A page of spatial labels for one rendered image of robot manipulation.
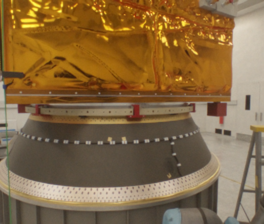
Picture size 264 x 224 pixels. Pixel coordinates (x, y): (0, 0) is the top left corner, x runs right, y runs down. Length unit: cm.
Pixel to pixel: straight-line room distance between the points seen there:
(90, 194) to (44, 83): 71
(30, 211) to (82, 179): 42
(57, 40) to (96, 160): 77
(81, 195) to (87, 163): 19
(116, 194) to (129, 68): 82
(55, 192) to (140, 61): 103
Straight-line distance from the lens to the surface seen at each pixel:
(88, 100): 132
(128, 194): 129
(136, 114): 137
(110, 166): 131
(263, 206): 127
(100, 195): 129
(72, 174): 136
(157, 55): 158
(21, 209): 165
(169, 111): 153
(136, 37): 149
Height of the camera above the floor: 178
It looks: 4 degrees down
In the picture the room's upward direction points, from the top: straight up
